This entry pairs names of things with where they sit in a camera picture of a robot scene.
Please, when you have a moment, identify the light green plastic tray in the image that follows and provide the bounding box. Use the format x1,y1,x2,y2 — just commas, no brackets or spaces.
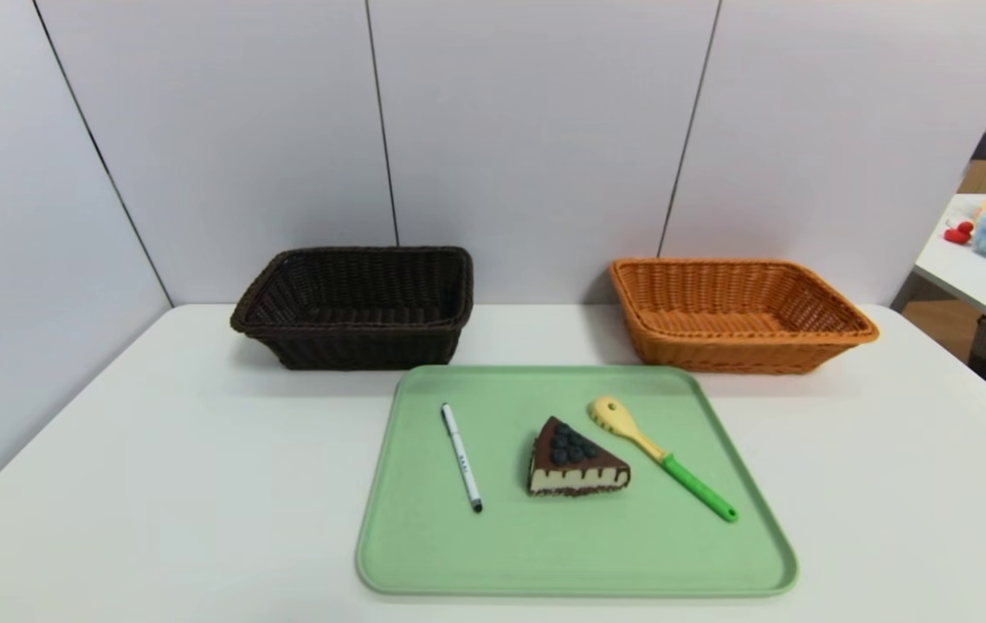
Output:
356,364,799,598

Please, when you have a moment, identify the dark brown wicker basket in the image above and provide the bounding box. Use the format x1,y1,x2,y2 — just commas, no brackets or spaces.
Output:
230,247,474,371

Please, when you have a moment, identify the yellow spoon green handle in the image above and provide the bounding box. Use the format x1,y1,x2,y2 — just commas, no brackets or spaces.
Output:
589,396,738,523

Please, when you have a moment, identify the white marker pen black cap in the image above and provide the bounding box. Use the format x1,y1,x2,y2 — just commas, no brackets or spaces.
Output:
441,403,484,513

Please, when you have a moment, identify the orange wicker basket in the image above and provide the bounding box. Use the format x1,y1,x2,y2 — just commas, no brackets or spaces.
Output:
610,258,880,375

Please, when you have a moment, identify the chocolate blueberry cake slice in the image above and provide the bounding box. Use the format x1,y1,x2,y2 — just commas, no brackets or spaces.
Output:
528,416,631,498

